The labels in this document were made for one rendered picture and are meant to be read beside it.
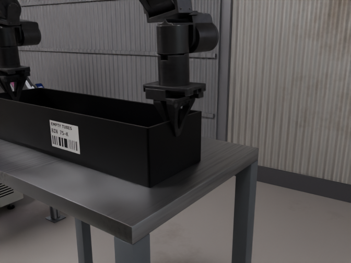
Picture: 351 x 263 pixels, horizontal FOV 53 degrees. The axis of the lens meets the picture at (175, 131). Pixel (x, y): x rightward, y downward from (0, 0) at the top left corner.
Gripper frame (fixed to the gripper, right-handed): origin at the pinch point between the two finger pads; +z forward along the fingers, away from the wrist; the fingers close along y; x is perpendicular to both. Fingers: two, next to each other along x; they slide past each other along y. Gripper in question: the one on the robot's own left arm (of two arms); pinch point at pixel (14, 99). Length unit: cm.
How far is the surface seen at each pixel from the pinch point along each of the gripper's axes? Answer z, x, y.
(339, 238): 93, -131, -68
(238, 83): 24, -181, 19
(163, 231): 92, -80, 13
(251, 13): -24, -183, 13
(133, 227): 8, 19, -63
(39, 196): 9.7, 20.0, -40.4
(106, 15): -25, -171, 144
